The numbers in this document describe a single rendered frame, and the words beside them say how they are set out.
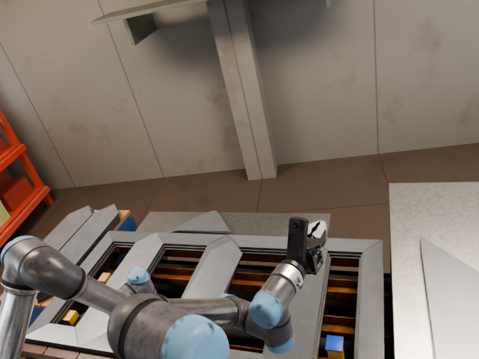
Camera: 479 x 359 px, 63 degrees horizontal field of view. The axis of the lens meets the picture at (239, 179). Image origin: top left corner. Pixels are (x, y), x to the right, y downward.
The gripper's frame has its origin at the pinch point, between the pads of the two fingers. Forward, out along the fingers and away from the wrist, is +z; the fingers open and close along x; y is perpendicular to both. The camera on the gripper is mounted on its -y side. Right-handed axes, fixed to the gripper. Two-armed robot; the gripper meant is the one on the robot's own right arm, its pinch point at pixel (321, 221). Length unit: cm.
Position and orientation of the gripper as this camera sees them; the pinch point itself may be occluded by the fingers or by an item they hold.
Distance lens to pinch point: 114.5
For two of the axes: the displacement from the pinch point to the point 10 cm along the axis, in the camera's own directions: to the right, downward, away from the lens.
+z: 5.4, -5.0, 6.8
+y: 2.3, 8.6, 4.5
